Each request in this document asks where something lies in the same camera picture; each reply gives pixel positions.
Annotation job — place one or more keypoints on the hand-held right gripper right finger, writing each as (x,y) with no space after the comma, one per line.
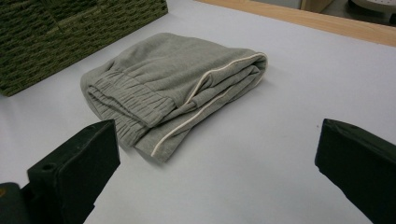
(358,168)

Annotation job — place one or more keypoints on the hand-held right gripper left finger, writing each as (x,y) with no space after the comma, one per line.
(77,168)

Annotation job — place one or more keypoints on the green woven basket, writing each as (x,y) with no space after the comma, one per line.
(46,37)

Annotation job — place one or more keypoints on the grey pants with white piping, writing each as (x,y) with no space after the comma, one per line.
(174,68)

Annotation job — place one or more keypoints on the wooden table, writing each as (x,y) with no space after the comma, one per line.
(311,21)

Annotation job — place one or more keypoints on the white chair base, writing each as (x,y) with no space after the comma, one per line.
(373,4)

